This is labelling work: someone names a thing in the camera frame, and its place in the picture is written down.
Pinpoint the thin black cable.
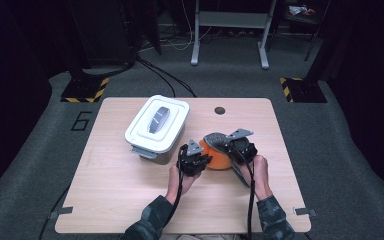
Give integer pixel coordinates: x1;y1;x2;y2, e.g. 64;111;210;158
38;186;71;240

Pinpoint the white and orange clutter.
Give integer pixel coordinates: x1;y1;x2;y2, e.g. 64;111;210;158
288;4;316;17

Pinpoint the white floor cable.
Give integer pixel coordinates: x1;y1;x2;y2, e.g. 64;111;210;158
139;0;214;53

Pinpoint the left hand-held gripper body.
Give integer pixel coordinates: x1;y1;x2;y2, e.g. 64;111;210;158
177;139;208;177

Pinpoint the person's right hand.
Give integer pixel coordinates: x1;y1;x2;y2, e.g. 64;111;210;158
240;155;274;201

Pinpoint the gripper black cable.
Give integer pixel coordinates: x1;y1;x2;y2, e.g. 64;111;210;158
228;146;256;240
164;143;187;229

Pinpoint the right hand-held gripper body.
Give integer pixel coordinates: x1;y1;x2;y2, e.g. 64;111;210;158
226;128;258;164

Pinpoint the white metal stand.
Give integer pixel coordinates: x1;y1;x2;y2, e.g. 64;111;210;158
190;0;278;70

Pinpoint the black side table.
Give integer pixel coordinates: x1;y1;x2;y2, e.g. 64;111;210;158
269;0;324;62

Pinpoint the black floor cable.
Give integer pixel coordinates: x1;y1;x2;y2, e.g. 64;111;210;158
139;59;198;98
136;58;177;98

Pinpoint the white box lid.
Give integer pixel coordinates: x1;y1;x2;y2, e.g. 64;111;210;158
124;94;190;154

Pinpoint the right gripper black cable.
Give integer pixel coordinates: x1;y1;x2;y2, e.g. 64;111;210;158
228;146;256;240

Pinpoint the person's left hand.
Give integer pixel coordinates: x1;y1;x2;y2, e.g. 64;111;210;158
165;164;201;205

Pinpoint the black striped stand base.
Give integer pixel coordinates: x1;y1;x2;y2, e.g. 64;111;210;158
279;77;328;104
60;76;110;104

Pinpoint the orange plush toy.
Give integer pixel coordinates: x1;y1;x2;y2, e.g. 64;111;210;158
198;138;233;171

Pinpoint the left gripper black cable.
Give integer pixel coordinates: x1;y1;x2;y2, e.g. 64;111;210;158
164;143;187;229

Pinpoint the black equipment cabinet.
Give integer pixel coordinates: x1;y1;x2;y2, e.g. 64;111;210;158
67;0;138;68

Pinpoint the grey tape strip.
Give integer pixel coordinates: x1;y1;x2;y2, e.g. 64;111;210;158
294;207;317;218
49;206;74;220

